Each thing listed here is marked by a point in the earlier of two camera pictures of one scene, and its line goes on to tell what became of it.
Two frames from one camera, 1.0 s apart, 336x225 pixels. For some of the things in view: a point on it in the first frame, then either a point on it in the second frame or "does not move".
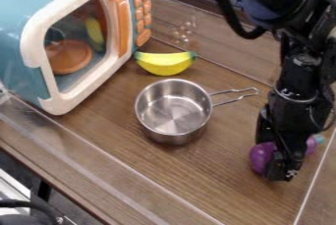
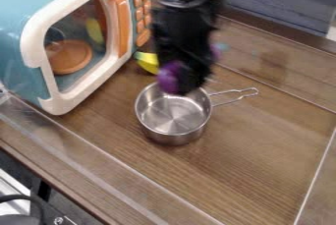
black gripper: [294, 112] -> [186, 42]
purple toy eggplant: [262, 153] -> [173, 71]
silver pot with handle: [174, 108] does not move
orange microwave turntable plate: [69, 56] does not move
